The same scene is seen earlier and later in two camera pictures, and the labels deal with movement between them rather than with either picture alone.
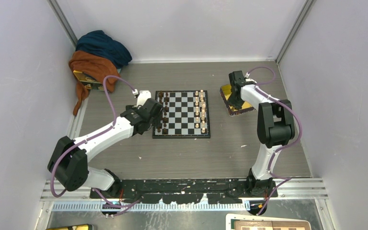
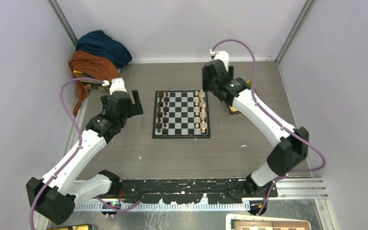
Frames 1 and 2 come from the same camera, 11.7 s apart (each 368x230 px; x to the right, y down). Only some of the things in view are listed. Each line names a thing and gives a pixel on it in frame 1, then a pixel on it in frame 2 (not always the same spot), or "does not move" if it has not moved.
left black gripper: [134, 108] -> [136, 109]
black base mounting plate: [182, 190] does not move
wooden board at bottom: [238, 222] does not move
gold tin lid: [86, 226] does not move
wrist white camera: [143, 96] -> [117, 85]
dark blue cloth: [98, 42] does not move
